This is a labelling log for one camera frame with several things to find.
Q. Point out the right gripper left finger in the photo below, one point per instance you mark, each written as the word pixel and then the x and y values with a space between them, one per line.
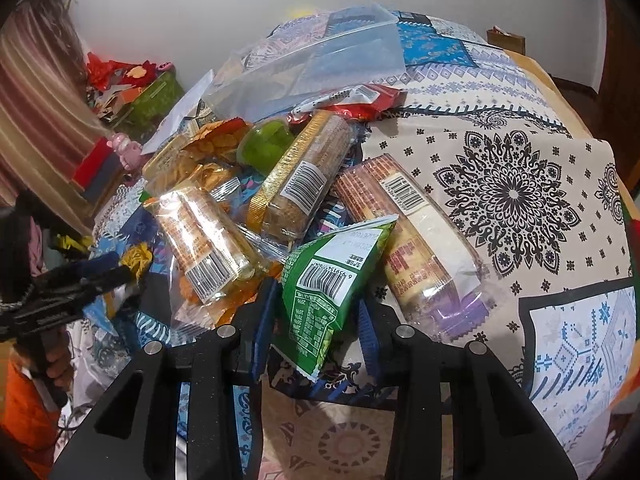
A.
pixel 131 431

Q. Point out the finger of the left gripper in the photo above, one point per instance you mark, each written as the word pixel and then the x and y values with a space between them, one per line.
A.
pixel 114 290
pixel 102 267

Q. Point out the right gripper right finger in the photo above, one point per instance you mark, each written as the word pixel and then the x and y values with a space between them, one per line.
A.
pixel 498 433

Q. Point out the orange cracker sleeve pack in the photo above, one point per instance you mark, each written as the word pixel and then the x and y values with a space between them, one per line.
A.
pixel 221 265

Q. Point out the gold cake pack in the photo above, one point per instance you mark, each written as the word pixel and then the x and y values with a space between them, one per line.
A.
pixel 168 167

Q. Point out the brown cracker pack purple end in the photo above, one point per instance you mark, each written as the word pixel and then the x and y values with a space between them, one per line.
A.
pixel 439 282

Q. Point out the orange cookie bag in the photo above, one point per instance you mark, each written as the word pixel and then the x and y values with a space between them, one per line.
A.
pixel 218 140

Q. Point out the gold-edged biscuit pack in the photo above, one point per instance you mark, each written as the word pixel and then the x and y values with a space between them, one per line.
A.
pixel 291 194

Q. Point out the green jelly cup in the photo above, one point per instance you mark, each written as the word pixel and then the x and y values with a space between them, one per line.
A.
pixel 264 145

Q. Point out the green snack bag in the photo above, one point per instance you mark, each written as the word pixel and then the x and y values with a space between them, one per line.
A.
pixel 320 281

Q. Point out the red snack bag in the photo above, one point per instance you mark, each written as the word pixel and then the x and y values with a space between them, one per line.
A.
pixel 361 102

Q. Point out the clear plastic storage box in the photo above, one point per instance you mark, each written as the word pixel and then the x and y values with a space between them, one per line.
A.
pixel 306 57

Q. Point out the person's left hand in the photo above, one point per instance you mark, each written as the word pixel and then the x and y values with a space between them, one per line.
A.
pixel 59 363

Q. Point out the red folded cloth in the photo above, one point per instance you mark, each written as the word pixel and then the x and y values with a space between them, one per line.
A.
pixel 97 172

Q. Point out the pink plush toy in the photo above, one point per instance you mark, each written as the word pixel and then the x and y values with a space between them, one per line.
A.
pixel 128 151

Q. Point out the white pillow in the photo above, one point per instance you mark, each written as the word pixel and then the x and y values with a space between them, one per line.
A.
pixel 171 123

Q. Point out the striped curtain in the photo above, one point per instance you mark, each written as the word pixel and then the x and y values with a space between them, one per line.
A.
pixel 47 128

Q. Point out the green storage crate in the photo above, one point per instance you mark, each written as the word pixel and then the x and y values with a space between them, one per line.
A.
pixel 140 118

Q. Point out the red fabric decorations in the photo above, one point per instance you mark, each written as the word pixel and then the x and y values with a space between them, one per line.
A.
pixel 103 76

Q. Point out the patchwork patterned bedspread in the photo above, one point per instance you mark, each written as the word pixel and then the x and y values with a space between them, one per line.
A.
pixel 536 199

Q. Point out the cardboard box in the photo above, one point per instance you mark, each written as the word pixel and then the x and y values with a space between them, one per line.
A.
pixel 506 40

